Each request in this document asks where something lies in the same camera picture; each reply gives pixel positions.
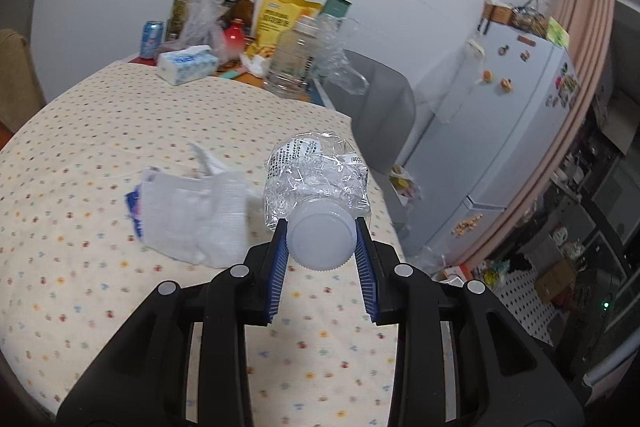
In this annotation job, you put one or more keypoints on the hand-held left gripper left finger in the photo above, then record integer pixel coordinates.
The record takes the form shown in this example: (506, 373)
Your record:
(277, 272)

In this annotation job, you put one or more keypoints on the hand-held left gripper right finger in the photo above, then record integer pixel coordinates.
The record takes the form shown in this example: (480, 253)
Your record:
(367, 277)

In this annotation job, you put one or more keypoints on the crushed clear plastic bottle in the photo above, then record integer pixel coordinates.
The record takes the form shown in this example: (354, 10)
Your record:
(310, 187)

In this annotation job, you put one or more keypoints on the white paper towel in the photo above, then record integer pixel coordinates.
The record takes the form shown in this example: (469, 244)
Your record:
(200, 217)

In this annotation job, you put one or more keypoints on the clear floor plastic bag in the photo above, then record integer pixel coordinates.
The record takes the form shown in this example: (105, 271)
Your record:
(430, 262)

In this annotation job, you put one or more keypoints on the orange white packet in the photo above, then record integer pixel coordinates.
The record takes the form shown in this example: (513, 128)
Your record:
(455, 276)

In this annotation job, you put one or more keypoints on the yellow packet on chair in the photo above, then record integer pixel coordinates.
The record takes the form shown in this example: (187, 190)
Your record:
(405, 184)

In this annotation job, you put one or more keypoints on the round yellow toy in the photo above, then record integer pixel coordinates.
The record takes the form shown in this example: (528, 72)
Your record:
(492, 276)

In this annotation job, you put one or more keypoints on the white pegboard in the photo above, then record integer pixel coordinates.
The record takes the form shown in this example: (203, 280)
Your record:
(520, 302)

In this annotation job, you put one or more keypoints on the grey chair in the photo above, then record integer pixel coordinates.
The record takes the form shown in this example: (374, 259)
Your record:
(380, 107)

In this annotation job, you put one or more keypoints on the cardboard box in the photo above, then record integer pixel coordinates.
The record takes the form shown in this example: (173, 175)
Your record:
(552, 282)

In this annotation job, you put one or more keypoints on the white refrigerator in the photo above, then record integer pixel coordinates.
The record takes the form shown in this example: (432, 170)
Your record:
(500, 132)

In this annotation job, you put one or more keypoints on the crumpled white wrapper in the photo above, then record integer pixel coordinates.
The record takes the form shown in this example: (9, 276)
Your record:
(252, 64)

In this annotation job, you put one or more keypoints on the white hanging plastic bag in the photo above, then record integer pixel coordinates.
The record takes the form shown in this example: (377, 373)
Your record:
(457, 82)

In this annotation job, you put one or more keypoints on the large clear plastic bottle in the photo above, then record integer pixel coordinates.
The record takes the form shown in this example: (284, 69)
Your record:
(292, 57)

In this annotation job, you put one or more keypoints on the crinkled clear plastic bag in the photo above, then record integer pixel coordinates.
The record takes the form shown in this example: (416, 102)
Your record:
(340, 62)

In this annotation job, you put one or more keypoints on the dotted cream tablecloth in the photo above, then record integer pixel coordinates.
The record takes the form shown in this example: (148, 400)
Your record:
(100, 132)

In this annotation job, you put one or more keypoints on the blue white tissue box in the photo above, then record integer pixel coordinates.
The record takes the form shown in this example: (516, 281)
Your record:
(185, 64)

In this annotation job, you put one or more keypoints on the red vase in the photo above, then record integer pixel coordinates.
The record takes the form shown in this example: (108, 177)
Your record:
(233, 39)

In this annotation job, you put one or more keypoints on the yellow brown fridge magnet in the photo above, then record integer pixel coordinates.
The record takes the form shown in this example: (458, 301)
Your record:
(506, 84)

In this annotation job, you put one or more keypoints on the yellow snack bag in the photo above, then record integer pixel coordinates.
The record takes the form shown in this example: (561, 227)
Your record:
(285, 14)

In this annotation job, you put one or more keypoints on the blue drink can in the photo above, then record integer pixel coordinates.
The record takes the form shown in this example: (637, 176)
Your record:
(151, 39)

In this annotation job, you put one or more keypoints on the green box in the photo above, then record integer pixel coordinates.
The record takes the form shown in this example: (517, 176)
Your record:
(335, 7)

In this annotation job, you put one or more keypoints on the dark printed box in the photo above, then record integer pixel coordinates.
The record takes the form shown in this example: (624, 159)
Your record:
(177, 7)

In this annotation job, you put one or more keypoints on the wooden box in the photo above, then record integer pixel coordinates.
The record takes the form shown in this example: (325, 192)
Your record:
(497, 13)

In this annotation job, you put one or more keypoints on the yellow green packet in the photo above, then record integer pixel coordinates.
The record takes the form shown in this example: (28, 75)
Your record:
(557, 32)

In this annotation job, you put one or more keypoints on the brown armchair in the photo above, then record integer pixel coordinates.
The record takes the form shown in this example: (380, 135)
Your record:
(17, 77)

